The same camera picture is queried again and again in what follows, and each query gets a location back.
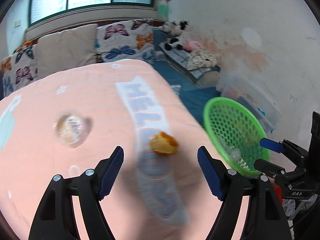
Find clear plastic bottle yellow label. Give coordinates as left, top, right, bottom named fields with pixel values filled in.
left=219, top=138, right=249, bottom=170

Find black white plush toys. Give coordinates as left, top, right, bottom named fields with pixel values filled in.
left=159, top=21, right=188, bottom=51

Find orange pastry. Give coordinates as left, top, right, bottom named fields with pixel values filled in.
left=149, top=132, right=179, bottom=155

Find spotted cream cloth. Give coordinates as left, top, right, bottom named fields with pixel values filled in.
left=186, top=50, right=220, bottom=70

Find green plastic mesh basket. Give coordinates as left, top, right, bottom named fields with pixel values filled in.
left=203, top=97, right=270, bottom=177

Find pink plush toy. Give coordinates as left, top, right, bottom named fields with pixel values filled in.
left=183, top=40, right=202, bottom=52

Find left butterfly print pillow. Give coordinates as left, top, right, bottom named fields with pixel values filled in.
left=1, top=43, right=39, bottom=97

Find peach patterned tablecloth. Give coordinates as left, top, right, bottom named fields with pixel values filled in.
left=1, top=60, right=221, bottom=239

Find right butterfly print pillow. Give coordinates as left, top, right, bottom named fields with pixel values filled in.
left=95, top=18, right=156, bottom=64

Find clear plastic storage box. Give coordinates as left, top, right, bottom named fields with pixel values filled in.
left=217, top=74, right=281, bottom=134

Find beige cushion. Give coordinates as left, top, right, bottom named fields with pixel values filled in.
left=37, top=24, right=98, bottom=79

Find clear jelly cup yellow lid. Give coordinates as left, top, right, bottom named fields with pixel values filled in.
left=53, top=112, right=89, bottom=148

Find butterfly print pillow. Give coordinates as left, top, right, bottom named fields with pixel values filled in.
left=95, top=18, right=156, bottom=64
left=1, top=43, right=39, bottom=97

